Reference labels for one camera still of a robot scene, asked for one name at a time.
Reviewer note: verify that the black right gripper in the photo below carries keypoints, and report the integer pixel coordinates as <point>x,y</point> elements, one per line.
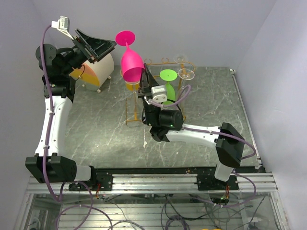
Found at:
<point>144,84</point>

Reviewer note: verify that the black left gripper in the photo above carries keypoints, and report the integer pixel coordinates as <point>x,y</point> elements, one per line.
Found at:
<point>94,49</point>

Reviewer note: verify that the yellow plastic wine glass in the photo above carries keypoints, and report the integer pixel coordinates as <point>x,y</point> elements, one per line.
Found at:
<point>132,86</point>

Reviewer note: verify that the green plastic wine glass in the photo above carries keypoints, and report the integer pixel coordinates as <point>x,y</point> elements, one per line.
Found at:
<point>169,76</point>

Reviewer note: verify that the clear tall wine glass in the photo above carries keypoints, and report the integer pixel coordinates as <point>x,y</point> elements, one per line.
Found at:
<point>134,105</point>

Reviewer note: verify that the pink plastic wine glass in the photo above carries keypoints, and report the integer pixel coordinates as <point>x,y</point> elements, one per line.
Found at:
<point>131,62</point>

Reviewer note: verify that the clear small wine glass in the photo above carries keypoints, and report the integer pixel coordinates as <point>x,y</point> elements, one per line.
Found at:
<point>185,75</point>

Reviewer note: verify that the clear wide wine glass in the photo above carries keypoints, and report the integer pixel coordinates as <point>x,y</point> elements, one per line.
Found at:
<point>181,60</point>

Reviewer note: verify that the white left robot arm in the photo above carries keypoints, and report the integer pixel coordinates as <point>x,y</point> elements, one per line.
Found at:
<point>48,163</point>

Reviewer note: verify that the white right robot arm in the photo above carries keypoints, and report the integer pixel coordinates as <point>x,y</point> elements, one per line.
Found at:
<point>165,118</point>

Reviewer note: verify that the white round drawer box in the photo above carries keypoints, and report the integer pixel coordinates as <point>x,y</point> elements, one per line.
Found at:
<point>92,76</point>

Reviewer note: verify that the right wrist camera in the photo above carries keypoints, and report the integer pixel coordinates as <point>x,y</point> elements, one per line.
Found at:
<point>159,93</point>

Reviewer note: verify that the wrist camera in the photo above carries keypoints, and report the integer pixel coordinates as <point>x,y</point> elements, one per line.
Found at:
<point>62,25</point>
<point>159,93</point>

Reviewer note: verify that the gold wire glass rack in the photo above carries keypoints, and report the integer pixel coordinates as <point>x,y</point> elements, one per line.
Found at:
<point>175,83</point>

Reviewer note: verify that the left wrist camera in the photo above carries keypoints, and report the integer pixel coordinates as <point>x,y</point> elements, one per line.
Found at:
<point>62,25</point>

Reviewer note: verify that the aluminium mounting rail frame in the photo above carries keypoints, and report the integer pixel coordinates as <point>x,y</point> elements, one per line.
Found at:
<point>158,199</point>

